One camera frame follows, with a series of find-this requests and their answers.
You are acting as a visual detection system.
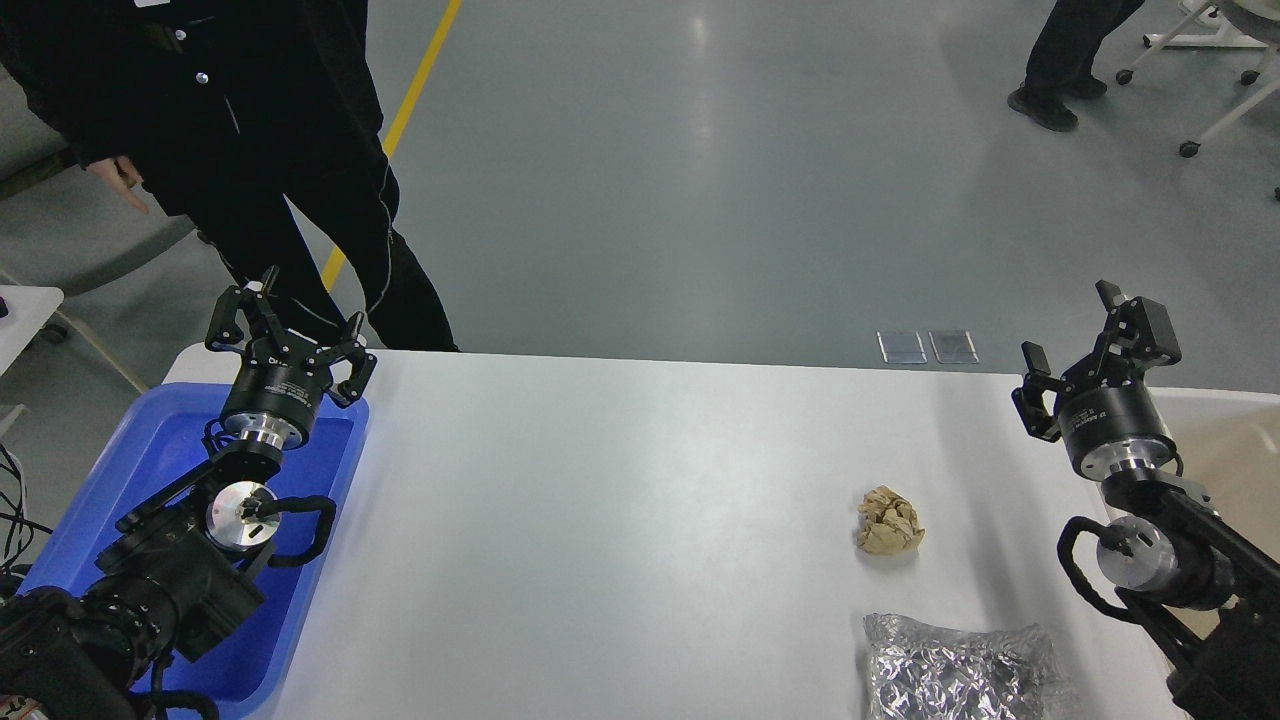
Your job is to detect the white rolling chair base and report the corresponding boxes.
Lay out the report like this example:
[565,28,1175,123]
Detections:
[1116,0,1280,159]

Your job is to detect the blue plastic tray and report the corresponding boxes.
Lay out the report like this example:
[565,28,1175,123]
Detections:
[20,382,370,719]

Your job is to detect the background person black trousers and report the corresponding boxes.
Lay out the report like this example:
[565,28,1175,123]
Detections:
[1007,1,1144,132]

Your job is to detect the crumpled brown paper ball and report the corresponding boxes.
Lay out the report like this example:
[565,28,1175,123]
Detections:
[855,486,925,557]

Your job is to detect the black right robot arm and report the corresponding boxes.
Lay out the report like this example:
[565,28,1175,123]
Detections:
[1011,281,1279,719]

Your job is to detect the beige plastic bin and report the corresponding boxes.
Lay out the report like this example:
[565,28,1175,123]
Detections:
[1151,388,1279,559]

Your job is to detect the left metal floor plate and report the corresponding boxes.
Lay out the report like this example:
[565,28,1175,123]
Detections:
[876,331,928,365]

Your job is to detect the right metal floor plate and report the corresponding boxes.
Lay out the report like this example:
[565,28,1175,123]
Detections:
[928,331,980,365]

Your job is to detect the person in black clothes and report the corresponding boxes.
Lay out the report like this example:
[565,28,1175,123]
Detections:
[3,1,457,352]

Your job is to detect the metal floor plate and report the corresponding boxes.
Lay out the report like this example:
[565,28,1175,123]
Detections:
[876,331,928,365]
[928,331,980,365]

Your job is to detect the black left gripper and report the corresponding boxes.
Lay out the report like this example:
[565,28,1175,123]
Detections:
[205,265,378,450]

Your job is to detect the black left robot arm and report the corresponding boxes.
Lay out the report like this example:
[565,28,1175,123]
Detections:
[3,266,378,719]

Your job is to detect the white side table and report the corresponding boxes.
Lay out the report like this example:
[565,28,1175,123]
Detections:
[1,284,65,375]

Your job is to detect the aluminium foil sheet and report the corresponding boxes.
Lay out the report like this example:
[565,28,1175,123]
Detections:
[861,612,1084,719]

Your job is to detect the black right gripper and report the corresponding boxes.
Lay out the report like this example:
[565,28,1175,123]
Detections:
[1011,281,1183,480]

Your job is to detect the grey office chair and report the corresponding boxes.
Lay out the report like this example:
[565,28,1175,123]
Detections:
[1,73,195,299]

